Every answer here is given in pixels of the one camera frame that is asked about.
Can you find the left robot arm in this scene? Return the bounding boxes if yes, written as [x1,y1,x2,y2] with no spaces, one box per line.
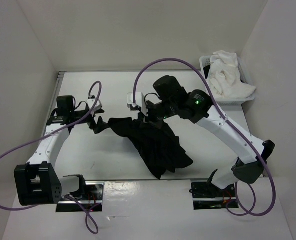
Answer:
[14,95,107,206]

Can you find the white plastic basket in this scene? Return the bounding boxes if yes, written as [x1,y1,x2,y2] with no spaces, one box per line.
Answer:
[199,55,255,105]

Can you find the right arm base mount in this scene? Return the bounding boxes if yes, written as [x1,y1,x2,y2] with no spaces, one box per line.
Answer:
[189,180,239,211]

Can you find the white skirt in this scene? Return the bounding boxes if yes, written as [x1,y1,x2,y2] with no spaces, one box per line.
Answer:
[206,50,256,101]

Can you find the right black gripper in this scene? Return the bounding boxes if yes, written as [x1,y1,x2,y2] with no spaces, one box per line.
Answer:
[137,99,176,129]

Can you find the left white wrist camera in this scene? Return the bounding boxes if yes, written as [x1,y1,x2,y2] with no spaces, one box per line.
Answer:
[87,95,104,117]

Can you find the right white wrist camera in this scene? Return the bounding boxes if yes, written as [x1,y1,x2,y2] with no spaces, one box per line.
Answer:
[127,92,148,117]

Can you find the black pleated skirt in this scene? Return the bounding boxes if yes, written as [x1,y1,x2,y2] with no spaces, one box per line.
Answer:
[106,117,193,180]

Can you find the aluminium table edge rail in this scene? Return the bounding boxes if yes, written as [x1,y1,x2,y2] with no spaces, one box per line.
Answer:
[27,71,66,182]

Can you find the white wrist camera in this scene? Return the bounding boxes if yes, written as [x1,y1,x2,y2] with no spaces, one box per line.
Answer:
[87,95,104,117]
[127,92,148,117]

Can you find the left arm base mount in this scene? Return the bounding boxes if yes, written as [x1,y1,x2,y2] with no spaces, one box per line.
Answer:
[55,181,104,213]

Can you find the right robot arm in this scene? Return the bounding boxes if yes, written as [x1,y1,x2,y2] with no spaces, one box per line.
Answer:
[146,75,275,197]

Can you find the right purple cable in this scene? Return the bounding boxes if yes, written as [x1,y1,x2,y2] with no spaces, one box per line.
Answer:
[132,57,276,216]

